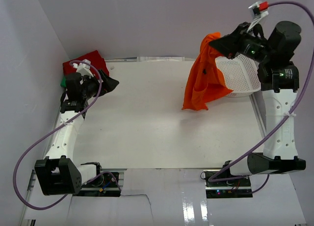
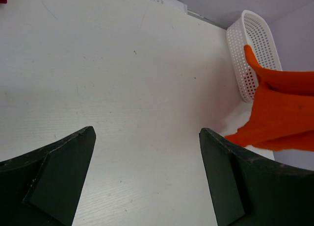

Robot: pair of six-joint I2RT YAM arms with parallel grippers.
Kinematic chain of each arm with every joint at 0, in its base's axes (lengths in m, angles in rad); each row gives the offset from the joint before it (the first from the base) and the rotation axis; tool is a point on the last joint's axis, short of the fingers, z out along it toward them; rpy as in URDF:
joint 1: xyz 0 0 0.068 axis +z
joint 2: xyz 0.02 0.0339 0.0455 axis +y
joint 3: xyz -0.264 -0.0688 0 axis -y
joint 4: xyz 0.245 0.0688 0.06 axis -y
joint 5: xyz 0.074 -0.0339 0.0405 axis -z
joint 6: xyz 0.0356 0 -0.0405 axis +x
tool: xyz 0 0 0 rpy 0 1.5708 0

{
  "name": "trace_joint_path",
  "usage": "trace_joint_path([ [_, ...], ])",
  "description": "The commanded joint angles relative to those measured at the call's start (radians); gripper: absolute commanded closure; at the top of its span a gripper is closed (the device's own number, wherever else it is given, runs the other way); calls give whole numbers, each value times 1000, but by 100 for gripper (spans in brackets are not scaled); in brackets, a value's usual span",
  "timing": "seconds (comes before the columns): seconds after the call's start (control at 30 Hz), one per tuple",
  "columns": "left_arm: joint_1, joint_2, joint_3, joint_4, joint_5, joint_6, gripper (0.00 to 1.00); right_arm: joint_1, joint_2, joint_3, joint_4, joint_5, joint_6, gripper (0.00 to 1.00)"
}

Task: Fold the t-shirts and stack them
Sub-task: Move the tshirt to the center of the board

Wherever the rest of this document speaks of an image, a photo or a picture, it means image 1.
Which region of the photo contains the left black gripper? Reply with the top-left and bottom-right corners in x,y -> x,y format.
81,69 -> 119,100

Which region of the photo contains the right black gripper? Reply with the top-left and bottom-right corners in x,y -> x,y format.
209,22 -> 273,64

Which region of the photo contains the orange t shirt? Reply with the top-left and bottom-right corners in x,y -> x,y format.
182,32 -> 233,111

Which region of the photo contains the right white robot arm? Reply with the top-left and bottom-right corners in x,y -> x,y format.
209,21 -> 306,186

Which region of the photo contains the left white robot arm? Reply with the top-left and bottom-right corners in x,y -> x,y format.
35,70 -> 119,196

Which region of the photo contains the red folded t shirt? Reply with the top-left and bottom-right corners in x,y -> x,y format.
62,50 -> 109,75

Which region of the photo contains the white perforated plastic basket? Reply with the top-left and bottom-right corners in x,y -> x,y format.
215,54 -> 261,98

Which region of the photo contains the paper strip at back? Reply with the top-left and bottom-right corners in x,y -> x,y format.
137,56 -> 185,62

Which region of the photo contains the green folded t shirt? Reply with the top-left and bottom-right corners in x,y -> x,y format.
60,77 -> 66,88

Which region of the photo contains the white paper sheet front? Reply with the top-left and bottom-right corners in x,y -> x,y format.
25,169 -> 306,226

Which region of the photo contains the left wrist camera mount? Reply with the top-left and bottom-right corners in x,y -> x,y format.
73,63 -> 94,77

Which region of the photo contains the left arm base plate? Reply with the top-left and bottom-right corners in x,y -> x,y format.
74,171 -> 124,197

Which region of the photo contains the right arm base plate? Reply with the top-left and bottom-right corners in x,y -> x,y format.
200,170 -> 253,199

